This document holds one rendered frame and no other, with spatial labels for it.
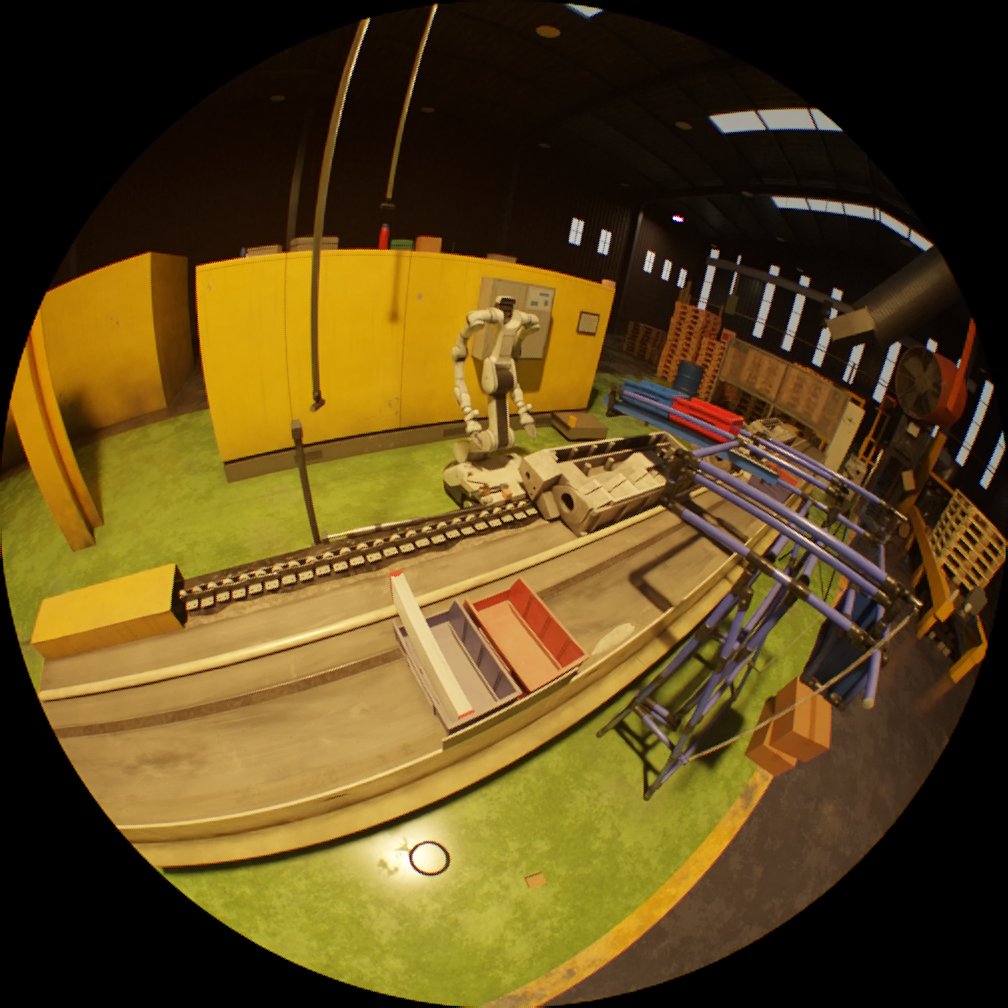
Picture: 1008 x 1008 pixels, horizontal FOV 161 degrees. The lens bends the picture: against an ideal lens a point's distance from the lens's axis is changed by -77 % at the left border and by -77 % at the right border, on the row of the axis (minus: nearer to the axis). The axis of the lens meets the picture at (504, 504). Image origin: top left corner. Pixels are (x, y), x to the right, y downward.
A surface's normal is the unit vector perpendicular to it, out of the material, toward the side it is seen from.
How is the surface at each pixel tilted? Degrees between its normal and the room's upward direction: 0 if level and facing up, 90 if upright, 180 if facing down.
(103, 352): 90
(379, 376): 90
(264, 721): 0
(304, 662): 0
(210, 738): 0
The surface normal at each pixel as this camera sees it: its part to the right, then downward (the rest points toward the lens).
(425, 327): 0.54, 0.55
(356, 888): 0.15, -0.80
